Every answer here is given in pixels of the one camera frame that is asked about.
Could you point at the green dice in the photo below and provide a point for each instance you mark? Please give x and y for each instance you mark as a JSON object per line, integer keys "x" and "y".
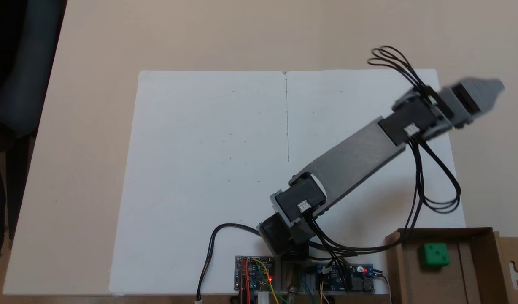
{"x": 434, "y": 255}

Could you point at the blue circuit board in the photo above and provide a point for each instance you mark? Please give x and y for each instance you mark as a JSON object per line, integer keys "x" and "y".
{"x": 347, "y": 276}

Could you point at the brown cardboard box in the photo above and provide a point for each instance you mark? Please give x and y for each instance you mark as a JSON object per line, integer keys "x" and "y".
{"x": 474, "y": 274}

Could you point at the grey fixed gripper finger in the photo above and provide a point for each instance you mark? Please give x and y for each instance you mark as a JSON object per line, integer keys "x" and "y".
{"x": 486, "y": 90}

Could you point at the dark chair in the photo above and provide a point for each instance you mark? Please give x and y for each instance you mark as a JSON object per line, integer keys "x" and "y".
{"x": 14, "y": 105}

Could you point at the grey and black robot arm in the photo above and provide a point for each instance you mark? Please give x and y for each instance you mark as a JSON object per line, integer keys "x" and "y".
{"x": 352, "y": 156}

